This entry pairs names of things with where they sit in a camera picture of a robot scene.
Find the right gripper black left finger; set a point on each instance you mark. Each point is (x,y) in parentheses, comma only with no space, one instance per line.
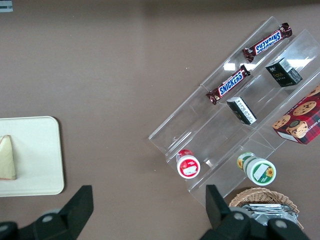
(77,207)

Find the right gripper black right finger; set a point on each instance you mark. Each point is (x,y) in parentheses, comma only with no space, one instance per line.
(220,212)

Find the triangular sandwich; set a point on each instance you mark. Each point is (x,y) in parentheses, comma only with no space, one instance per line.
(6,160)

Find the light wicker basket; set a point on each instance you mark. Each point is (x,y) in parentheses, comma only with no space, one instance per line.
(260,196)

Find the cream rectangular tray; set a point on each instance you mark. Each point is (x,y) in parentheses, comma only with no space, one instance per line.
(37,155)

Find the stack of foil trays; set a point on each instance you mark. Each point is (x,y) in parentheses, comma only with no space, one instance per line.
(262,212)

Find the red lidded yogurt cup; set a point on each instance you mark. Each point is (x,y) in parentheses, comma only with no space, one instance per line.
(188,166)

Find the green lidded yogurt cup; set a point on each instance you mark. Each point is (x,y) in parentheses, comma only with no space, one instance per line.
(260,171)

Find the clear acrylic stepped stand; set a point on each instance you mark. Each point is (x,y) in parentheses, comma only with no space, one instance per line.
(200,130)
(231,66)

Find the small black box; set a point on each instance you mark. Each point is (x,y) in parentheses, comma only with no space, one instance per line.
(282,73)
(241,111)

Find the red tartan cookie box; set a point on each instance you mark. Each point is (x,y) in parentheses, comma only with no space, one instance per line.
(302,117)

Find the Snickers chocolate bar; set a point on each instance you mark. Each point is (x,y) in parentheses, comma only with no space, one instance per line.
(267,42)
(228,85)

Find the small grey white object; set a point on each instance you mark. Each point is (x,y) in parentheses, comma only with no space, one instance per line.
(5,6)

